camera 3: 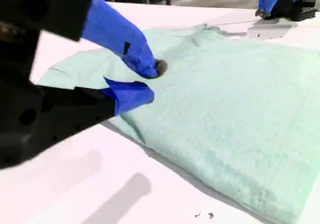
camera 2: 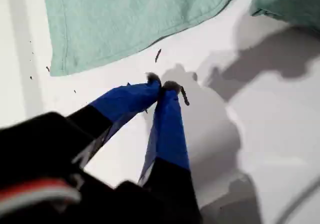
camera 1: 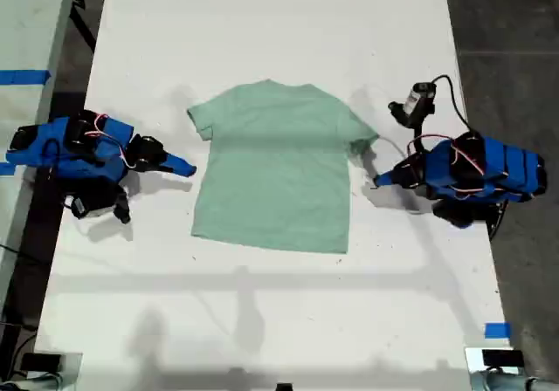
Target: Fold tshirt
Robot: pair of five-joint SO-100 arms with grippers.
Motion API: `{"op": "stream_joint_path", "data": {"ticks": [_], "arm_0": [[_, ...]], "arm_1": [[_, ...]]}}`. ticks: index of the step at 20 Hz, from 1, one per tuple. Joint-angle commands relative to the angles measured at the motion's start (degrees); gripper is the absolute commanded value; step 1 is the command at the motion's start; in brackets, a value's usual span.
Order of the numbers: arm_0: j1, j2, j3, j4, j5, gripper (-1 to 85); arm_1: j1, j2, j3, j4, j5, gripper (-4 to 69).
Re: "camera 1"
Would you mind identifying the square blue tape piece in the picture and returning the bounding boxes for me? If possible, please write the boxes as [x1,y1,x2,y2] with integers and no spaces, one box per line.
[484,322,512,340]

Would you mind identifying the pale green T-shirt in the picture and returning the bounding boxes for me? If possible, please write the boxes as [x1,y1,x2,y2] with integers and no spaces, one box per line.
[186,79,380,255]

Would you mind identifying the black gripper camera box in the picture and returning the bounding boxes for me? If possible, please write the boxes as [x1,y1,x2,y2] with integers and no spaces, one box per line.
[387,82,438,127]
[64,193,104,221]

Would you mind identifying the pale grey clamp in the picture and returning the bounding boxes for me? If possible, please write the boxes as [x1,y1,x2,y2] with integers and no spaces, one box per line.
[0,372,62,391]
[470,369,559,391]

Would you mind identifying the long blue tape strip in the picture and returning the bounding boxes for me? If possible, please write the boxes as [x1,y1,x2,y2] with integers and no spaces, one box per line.
[0,70,52,86]

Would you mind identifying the shiny metal plate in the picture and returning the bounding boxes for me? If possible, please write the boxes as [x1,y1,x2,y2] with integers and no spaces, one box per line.
[464,346,525,374]
[32,350,84,391]

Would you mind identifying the small black box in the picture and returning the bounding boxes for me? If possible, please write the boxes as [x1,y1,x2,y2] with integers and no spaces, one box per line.
[20,352,63,373]
[481,349,525,368]

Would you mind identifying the black camera cable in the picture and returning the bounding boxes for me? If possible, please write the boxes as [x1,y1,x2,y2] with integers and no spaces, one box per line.
[430,74,475,133]

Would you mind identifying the black arm base cable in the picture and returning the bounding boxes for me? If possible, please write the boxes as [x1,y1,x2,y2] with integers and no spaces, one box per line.
[487,198,511,242]

